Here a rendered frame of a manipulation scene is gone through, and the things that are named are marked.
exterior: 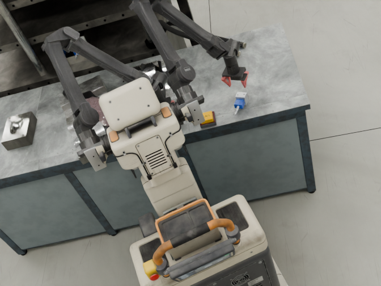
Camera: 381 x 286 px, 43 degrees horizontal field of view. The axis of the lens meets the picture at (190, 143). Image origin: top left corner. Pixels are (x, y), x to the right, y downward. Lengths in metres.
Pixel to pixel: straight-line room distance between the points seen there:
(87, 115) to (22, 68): 1.53
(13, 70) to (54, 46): 1.42
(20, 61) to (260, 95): 1.77
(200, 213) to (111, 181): 0.92
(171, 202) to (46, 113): 1.07
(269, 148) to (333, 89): 1.10
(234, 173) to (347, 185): 0.71
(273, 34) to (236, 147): 0.69
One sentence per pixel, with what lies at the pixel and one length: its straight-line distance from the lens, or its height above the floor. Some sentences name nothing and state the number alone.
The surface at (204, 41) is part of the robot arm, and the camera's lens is 2.21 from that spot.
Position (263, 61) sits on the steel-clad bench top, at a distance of 2.69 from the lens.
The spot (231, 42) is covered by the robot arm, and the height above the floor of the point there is 1.13.
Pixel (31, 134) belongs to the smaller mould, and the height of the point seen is 0.83.
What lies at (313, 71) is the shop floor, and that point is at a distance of 3.79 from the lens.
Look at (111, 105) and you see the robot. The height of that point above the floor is 1.36.
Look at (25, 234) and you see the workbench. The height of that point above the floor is 0.22.
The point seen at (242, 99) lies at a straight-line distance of 2.44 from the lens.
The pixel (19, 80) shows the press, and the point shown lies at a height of 0.79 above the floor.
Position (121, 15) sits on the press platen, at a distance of 3.04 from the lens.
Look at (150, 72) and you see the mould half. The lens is 2.64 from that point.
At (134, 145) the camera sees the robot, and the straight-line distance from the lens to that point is 1.87.
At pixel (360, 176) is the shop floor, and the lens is 3.11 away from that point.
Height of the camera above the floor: 2.49
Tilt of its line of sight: 46 degrees down
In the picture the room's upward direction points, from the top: 22 degrees counter-clockwise
